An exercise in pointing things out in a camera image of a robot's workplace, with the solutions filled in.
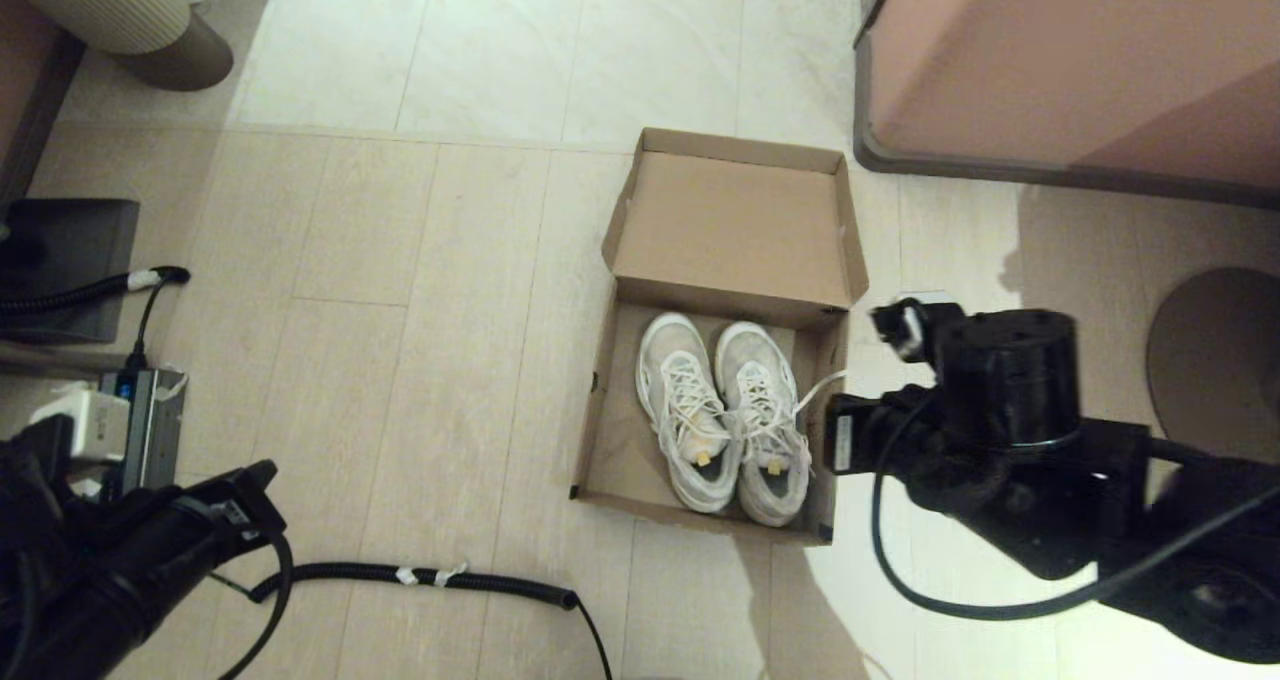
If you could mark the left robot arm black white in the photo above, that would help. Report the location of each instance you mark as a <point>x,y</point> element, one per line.
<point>100,580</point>

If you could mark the white charger block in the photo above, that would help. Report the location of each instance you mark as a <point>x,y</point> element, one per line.
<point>85,425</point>

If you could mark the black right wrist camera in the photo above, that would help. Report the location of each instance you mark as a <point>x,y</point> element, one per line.
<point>840,435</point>

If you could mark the beige ribbed bin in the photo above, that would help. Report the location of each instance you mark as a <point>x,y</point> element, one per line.
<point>100,5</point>

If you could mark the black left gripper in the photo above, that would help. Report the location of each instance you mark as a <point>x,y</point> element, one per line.
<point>240,515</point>

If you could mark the brown cardboard shoe box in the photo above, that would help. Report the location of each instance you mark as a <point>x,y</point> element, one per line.
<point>730,220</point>

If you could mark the pink cabinet dark base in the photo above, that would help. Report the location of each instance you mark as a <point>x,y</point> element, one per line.
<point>1080,60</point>

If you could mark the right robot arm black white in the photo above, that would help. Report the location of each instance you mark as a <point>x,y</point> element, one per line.
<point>1010,380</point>

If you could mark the dark grey metal plate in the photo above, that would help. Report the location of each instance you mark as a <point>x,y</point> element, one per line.
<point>70,250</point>

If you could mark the white lace-up sneaker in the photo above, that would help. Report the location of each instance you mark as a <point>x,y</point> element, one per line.
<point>765,400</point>
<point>685,410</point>

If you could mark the round brown floor base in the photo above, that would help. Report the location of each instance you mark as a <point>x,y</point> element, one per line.
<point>1215,360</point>

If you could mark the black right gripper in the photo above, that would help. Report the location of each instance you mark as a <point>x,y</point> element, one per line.
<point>900,440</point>

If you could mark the grey power adapter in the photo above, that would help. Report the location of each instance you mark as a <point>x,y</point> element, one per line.
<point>155,420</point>

